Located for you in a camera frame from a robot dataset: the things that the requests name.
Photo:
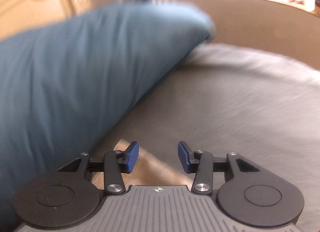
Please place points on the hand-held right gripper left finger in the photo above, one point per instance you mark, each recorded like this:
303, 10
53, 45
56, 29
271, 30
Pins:
132, 157

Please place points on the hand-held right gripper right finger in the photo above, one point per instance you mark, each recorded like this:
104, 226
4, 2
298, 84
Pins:
182, 157

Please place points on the beige pants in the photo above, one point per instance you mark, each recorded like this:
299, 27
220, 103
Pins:
155, 169

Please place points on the grey bed blanket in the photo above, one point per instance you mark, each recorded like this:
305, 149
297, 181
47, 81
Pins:
237, 109

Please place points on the teal pillow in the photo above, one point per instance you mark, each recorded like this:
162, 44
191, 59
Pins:
75, 72

